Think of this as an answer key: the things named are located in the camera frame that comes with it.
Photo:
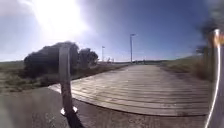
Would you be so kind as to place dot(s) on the dry grassy hill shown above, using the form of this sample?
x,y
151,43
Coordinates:
x,y
186,65

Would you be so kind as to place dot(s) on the wooden plank boardwalk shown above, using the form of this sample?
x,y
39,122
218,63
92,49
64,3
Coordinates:
x,y
143,86

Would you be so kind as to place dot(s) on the small dark tree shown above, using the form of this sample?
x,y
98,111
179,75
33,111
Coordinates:
x,y
88,57

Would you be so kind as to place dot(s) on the short lamp post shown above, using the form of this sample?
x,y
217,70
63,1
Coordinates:
x,y
102,55

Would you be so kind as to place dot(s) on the pale bollard post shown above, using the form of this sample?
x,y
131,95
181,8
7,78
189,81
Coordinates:
x,y
66,83

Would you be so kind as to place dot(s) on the flat dry grass field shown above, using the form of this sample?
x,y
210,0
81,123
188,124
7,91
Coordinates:
x,y
13,78

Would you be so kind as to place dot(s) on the shiny metal post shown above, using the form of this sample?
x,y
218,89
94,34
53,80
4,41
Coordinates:
x,y
216,83

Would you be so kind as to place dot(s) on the large dark bush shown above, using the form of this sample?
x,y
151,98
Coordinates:
x,y
46,60

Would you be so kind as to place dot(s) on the tall lamp post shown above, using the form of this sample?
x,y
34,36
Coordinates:
x,y
131,50

